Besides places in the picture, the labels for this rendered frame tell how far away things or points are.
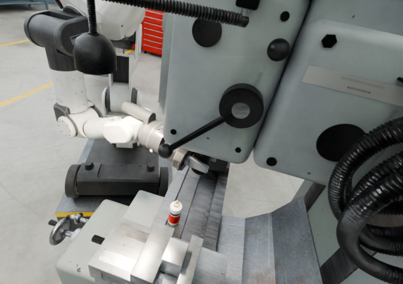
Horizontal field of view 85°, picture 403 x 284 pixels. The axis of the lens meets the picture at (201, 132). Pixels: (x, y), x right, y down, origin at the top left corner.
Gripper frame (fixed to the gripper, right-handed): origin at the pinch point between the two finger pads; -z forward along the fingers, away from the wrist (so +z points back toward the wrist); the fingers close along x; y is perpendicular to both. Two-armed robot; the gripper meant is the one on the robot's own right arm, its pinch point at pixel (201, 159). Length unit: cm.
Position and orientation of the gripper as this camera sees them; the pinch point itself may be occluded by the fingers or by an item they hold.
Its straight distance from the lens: 58.4
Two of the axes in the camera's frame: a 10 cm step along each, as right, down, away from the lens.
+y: -1.8, 8.1, 5.5
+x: 4.6, -4.3, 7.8
